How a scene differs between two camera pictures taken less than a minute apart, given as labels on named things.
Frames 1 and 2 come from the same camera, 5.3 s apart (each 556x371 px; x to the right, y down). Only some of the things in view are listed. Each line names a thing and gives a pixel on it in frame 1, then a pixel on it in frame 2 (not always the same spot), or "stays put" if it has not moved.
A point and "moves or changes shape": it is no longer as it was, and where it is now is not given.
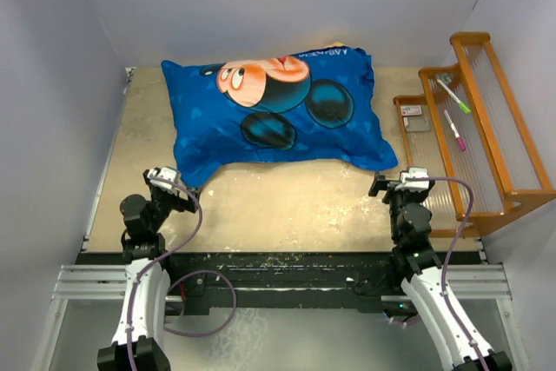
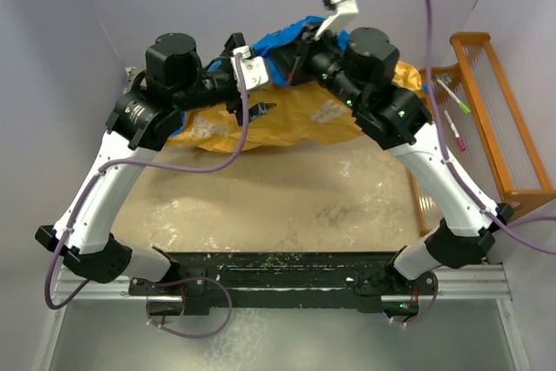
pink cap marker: x=460 y=140 stays put
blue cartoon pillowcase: x=319 y=102 moves or changes shape
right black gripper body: x=397 y=198 → x=308 y=47
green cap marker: x=460 y=104 stays put
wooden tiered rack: x=468 y=137 stays put
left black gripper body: x=161 y=205 → x=216 y=89
